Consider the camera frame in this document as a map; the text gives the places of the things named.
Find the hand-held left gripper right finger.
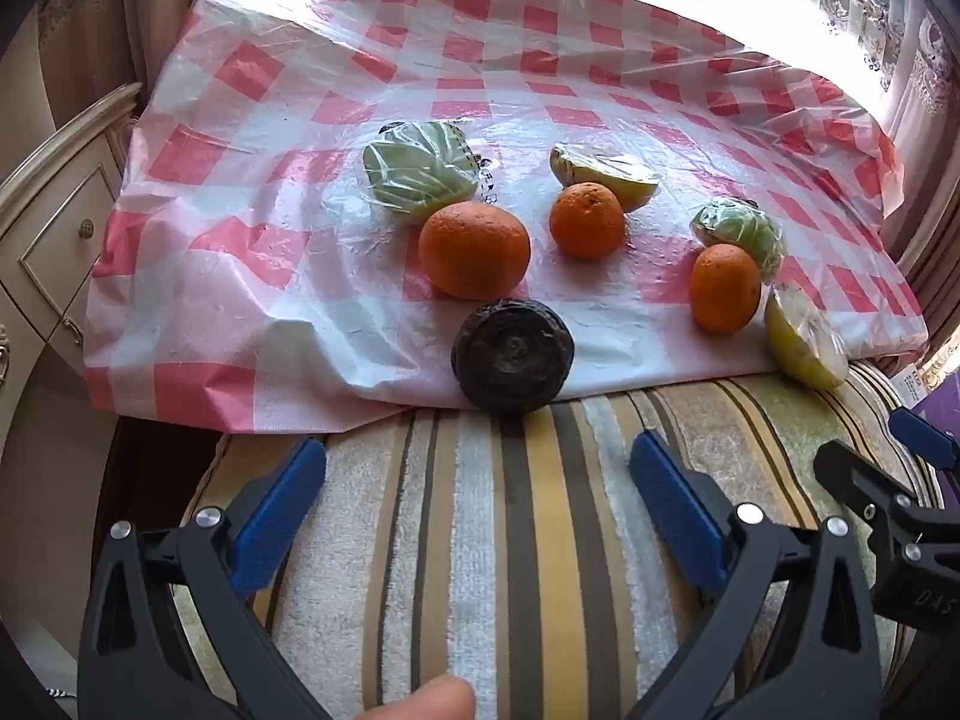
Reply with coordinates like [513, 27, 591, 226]
[628, 431, 882, 720]

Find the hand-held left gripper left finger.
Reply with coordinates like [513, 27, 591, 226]
[77, 436, 331, 720]

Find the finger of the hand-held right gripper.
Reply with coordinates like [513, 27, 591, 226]
[890, 409, 960, 473]
[814, 441, 923, 537]

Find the purple-edged cardboard box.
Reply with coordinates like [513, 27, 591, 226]
[892, 360, 960, 428]

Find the small orange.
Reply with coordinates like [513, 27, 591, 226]
[689, 243, 763, 335]

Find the small green cabbage half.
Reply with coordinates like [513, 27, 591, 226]
[691, 196, 787, 284]

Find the medium orange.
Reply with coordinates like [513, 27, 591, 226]
[550, 182, 627, 261]

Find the yellow fruit half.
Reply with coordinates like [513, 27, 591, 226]
[764, 281, 851, 391]
[550, 142, 662, 212]

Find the large green cabbage half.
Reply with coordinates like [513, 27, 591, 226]
[363, 120, 481, 224]

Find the person's left hand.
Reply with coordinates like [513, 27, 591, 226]
[358, 675, 477, 720]

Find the striped woven blanket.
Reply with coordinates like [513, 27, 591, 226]
[176, 360, 946, 720]

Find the dark wrinkled passion fruit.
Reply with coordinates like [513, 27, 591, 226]
[451, 298, 576, 413]

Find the patterned brown drape curtain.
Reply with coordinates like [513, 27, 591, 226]
[877, 7, 960, 361]

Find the red white checked plastic tablecloth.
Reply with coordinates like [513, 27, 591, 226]
[84, 0, 927, 432]

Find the large orange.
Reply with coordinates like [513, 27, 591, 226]
[418, 201, 532, 300]

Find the cream wooden cabinet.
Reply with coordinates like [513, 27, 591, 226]
[0, 82, 143, 466]

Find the beige curtain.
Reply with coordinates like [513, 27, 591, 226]
[37, 0, 248, 136]

